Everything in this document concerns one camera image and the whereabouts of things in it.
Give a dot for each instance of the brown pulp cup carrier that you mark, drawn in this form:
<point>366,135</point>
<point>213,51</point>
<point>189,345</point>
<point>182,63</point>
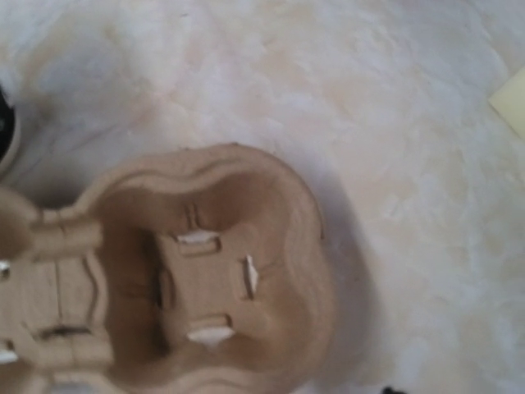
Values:
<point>198,271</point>

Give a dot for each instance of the stack of black lids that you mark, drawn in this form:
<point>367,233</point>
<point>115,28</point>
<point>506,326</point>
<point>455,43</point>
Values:
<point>10,132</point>

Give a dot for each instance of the cream paper bag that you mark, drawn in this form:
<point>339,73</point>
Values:
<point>509,102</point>

